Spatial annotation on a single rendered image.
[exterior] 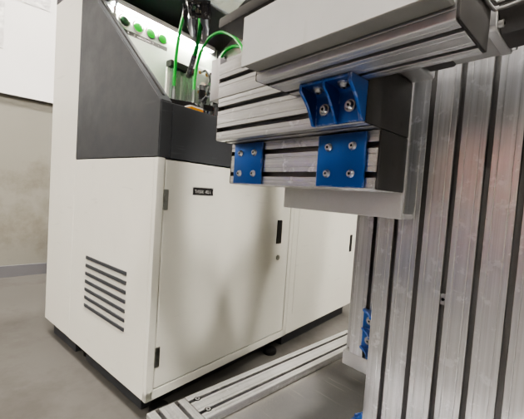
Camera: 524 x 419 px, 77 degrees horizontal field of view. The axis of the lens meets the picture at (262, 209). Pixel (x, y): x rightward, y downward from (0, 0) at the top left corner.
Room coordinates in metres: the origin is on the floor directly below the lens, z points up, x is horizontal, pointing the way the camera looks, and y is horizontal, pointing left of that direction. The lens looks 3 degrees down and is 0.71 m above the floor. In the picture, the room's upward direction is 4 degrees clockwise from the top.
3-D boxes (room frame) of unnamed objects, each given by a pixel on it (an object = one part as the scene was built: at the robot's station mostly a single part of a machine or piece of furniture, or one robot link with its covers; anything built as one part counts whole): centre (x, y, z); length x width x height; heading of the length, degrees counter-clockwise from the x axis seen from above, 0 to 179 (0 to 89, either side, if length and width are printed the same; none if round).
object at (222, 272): (1.20, 0.08, 0.44); 0.65 x 0.02 x 0.68; 140
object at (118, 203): (1.38, 0.30, 0.39); 0.70 x 0.58 x 0.79; 140
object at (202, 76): (1.71, 0.33, 1.20); 0.13 x 0.03 x 0.31; 140
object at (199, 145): (1.21, 0.10, 0.87); 0.62 x 0.04 x 0.16; 140
